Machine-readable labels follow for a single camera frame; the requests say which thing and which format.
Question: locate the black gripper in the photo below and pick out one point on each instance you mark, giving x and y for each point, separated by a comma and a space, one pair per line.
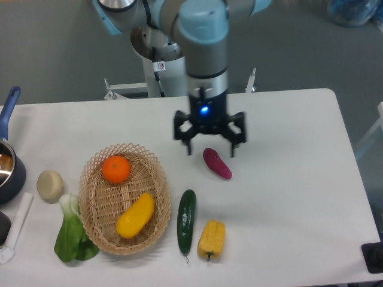
209, 116

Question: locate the yellow mango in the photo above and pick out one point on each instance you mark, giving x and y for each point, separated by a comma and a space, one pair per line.
133, 220

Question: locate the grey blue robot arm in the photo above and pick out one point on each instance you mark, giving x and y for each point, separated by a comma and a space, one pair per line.
200, 29

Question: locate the woven wicker basket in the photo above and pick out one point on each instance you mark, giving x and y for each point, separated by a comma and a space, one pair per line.
101, 202

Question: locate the purple sweet potato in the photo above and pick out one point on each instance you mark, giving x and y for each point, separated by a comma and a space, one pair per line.
216, 164

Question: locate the dark green cucumber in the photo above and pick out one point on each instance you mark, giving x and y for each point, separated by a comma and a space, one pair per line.
185, 222

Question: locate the orange tangerine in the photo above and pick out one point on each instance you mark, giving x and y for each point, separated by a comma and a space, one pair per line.
116, 169

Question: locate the yellow bell pepper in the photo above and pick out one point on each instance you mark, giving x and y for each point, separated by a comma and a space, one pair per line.
212, 239

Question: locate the beige round bun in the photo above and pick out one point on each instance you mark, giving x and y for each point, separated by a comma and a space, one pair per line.
50, 185

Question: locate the blue plastic bag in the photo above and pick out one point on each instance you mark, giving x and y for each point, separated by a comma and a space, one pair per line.
352, 13

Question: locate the green bok choy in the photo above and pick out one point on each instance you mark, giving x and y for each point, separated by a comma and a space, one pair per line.
72, 241

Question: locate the black device at edge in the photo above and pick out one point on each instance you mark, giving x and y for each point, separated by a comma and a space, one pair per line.
372, 253

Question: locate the dark blue saucepan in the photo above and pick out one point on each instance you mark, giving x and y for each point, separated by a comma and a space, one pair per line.
13, 171

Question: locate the dark round object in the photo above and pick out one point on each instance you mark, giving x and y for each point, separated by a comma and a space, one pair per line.
5, 225

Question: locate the white plastic utensil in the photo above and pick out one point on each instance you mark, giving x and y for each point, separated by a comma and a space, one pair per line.
7, 250

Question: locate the white table clamp bracket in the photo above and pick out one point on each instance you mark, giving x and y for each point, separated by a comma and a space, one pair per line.
251, 86

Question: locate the white metal frame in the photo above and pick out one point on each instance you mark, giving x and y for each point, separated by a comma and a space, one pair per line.
370, 137

